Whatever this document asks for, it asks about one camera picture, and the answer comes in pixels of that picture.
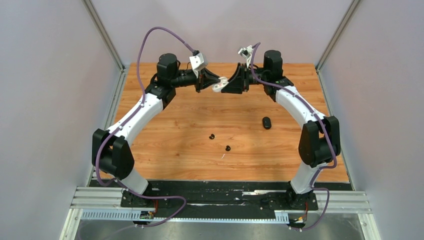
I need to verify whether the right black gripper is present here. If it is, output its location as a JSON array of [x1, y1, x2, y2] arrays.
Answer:
[[221, 62, 269, 94]]

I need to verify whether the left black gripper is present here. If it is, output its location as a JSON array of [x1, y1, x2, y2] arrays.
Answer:
[[170, 67, 221, 94]]

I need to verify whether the white earbud charging case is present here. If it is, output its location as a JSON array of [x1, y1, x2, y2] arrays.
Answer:
[[212, 76, 229, 93]]

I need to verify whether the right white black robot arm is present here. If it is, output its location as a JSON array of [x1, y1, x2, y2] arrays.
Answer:
[[212, 46, 341, 209]]

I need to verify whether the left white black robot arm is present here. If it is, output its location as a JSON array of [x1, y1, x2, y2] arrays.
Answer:
[[91, 51, 228, 207]]

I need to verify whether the black earbud charging case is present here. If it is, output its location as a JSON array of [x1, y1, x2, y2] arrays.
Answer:
[[262, 116, 272, 130]]

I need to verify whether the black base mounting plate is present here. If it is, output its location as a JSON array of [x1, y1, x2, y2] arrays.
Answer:
[[119, 179, 354, 220]]

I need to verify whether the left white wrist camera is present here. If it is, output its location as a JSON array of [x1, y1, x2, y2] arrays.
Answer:
[[189, 52, 208, 78]]

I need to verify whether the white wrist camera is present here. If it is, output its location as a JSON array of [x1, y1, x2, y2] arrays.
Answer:
[[189, 52, 208, 78], [237, 45, 255, 60]]

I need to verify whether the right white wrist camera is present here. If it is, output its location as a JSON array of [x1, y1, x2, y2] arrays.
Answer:
[[237, 45, 255, 60]]

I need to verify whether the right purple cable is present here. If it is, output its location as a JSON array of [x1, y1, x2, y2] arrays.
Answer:
[[249, 42, 338, 232]]

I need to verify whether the purple cable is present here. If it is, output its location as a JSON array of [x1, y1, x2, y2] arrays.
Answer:
[[249, 42, 338, 232], [94, 26, 201, 229]]

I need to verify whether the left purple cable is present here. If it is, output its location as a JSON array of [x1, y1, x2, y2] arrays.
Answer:
[[94, 26, 201, 229]]

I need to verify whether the left aluminium corner post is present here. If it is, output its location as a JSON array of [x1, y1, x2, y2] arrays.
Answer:
[[82, 0, 126, 72]]

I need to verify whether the aluminium corner post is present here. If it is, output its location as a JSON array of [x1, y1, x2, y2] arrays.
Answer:
[[315, 0, 362, 73], [82, 0, 126, 72]]

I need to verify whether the right aluminium corner post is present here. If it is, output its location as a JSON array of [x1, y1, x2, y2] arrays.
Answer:
[[315, 0, 362, 73]]

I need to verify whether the aluminium front rail frame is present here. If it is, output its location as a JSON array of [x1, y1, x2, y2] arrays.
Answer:
[[59, 187, 381, 240]]

